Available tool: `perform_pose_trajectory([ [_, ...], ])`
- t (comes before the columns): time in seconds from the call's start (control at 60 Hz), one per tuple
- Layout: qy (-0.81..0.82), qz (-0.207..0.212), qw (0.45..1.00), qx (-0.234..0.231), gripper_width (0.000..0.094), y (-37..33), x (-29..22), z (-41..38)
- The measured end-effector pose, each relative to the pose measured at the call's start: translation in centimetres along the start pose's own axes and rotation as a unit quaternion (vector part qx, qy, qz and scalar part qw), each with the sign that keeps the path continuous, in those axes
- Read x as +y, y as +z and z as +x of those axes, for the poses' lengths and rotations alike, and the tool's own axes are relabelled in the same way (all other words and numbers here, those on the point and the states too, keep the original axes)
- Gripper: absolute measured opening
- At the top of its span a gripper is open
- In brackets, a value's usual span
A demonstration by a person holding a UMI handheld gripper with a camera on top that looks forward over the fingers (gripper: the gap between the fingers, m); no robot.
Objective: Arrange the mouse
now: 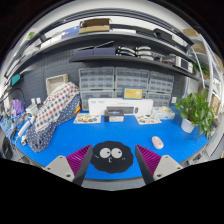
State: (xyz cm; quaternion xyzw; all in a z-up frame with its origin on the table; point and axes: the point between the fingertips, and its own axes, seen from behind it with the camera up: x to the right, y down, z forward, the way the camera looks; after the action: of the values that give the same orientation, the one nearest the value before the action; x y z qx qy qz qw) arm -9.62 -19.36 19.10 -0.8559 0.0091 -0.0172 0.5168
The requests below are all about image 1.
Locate cartoon sticker sheet right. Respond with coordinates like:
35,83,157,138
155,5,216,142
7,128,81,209
136,115,157,125

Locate black round cartoon mouse pad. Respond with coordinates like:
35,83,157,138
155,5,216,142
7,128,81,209
91,141,133,174

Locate blue desk mat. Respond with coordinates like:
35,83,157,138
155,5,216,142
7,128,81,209
11,105,210,180

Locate white tissue pack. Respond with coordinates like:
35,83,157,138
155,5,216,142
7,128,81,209
151,106,175,120

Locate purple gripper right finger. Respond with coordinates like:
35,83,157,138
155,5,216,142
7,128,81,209
135,145,182,184

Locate cartoon sticker sheet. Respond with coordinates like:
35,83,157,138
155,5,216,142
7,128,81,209
74,113,101,124
136,115,157,125

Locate grey drawer organiser cabinet middle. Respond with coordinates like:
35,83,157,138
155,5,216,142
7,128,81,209
115,67,149,98

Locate small black box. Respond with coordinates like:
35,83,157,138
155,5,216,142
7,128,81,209
104,110,124,122

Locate green potted plant white pot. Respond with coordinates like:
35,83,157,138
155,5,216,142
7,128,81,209
175,88,214,138

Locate stacked white black headsets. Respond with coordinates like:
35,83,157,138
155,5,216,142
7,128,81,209
116,46,153,60

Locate dark lower wall shelf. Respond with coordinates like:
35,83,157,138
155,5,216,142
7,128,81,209
69,55,198,80

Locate patterned polka dot cloth pile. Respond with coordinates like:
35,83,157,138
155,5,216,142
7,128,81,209
26,82,80,152

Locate yellow card box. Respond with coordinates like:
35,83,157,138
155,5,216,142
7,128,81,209
123,87,143,100

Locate dark blue box on shelf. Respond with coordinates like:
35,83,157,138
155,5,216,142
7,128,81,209
74,47,115,57

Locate grey drawer organiser cabinet right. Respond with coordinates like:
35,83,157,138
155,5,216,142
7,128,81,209
148,71,174,106

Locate cartoon sticker sheet left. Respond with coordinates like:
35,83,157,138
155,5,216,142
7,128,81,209
74,113,101,124

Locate white handheld tool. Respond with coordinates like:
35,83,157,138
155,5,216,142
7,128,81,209
17,115,35,146

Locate white woven basket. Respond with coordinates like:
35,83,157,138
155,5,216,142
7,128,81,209
46,74,68,95

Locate brown cardboard box top shelf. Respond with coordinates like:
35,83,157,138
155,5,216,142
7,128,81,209
79,18,110,34

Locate dark upper wall shelf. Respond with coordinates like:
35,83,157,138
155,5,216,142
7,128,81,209
4,29,193,79

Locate pink computer mouse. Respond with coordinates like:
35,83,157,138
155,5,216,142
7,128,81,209
152,136,164,149

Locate long white keyboard box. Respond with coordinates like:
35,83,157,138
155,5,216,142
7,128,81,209
88,98,153,115

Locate white device on shelf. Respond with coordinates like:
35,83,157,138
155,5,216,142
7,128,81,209
175,56,193,73

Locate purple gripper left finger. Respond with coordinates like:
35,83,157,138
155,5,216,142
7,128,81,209
44,145,93,186

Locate grey drawer organiser cabinet left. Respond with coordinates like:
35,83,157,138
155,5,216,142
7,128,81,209
79,67,115,111

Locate grey drawer organiser cabinet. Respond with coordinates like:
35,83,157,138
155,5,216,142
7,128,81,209
79,67,115,111
115,67,149,98
148,71,174,106

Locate dark wall shelf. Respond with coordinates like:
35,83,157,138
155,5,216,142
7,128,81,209
69,55,198,80
4,29,193,79

